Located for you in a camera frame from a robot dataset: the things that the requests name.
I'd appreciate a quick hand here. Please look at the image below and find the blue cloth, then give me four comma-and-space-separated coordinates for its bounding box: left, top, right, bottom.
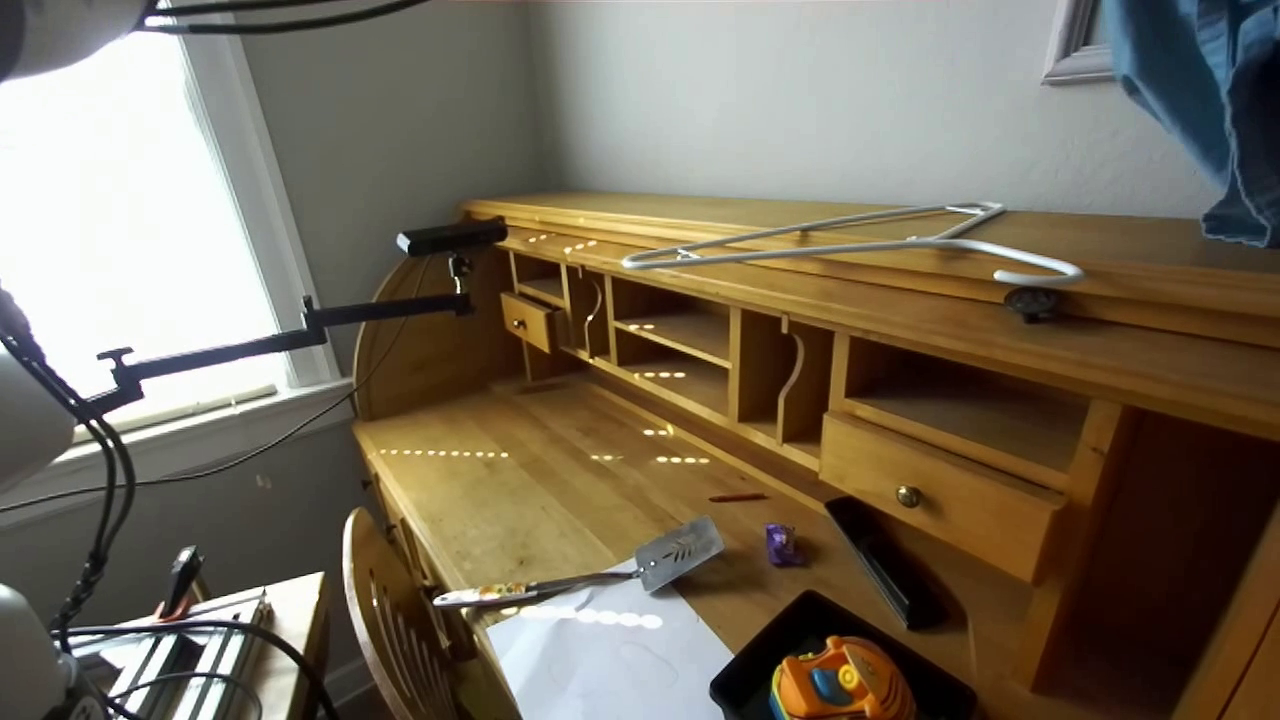
1100, 0, 1280, 250

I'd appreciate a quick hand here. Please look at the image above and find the small wooden drawer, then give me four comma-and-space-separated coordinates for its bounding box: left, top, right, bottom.
499, 291, 563, 355

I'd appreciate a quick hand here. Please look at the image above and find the wooden roll-top desk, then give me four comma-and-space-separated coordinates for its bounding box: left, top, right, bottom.
350, 192, 1280, 720

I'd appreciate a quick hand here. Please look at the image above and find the metal slotted spatula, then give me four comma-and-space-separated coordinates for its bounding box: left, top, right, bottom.
431, 515, 726, 610

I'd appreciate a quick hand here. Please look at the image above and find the purple wrapper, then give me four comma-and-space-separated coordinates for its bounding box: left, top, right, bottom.
764, 522, 806, 569

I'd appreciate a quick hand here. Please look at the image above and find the white clothes hanger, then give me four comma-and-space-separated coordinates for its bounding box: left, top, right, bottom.
619, 201, 1087, 289

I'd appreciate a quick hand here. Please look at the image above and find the white paper sheet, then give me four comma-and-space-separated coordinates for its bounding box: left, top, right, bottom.
486, 559, 737, 720

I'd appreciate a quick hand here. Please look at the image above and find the black tray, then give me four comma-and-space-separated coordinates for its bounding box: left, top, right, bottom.
709, 589, 980, 720

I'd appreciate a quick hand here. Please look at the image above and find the large wooden drawer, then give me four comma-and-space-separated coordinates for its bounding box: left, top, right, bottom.
818, 411, 1068, 585

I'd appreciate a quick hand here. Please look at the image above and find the wooden chair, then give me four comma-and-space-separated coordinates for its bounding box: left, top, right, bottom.
341, 506, 473, 720

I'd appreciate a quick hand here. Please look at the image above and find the orange toy car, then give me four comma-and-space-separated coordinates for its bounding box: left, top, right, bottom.
767, 635, 917, 720

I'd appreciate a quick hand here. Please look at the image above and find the black round knob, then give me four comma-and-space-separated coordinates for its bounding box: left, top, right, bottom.
1004, 286, 1065, 324

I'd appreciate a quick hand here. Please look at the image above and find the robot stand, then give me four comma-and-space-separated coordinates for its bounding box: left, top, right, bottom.
68, 571, 330, 720

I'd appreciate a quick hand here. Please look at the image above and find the black orange clamp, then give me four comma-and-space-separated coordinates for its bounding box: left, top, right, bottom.
153, 545, 207, 623

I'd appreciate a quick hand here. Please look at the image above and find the window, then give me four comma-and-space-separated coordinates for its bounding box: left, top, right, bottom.
0, 0, 353, 471

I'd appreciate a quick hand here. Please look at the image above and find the camera on mount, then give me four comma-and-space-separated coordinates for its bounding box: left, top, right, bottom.
84, 217, 509, 418

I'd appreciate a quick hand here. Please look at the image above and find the white picture frame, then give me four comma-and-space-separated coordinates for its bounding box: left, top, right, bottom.
1041, 0, 1117, 87

